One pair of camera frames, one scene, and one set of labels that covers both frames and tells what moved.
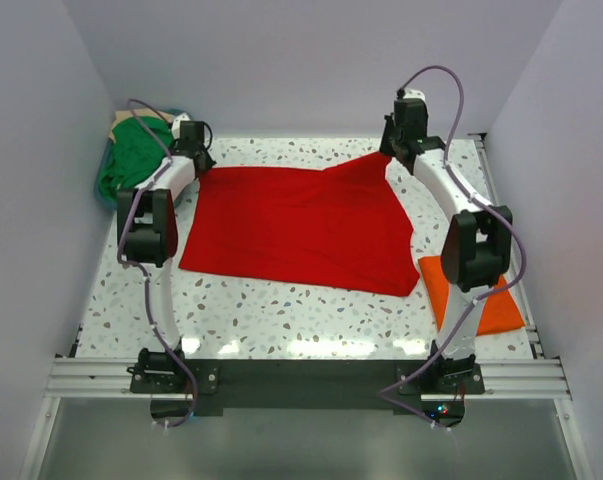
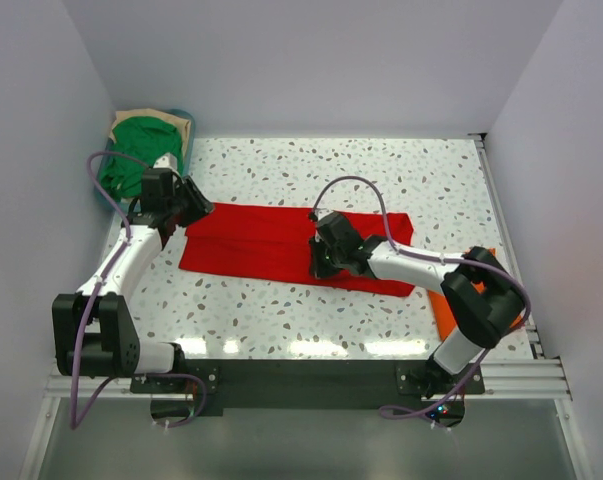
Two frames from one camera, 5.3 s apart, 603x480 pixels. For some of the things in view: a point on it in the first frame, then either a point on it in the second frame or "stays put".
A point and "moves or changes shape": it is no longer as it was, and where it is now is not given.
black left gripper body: [203, 161] -> [192, 201]
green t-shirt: [135, 153] stays put
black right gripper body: [394, 148] -> [319, 257]
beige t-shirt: [144, 112] stays put
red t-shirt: [341, 226] moves or changes shape
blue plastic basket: [102, 198] stays put
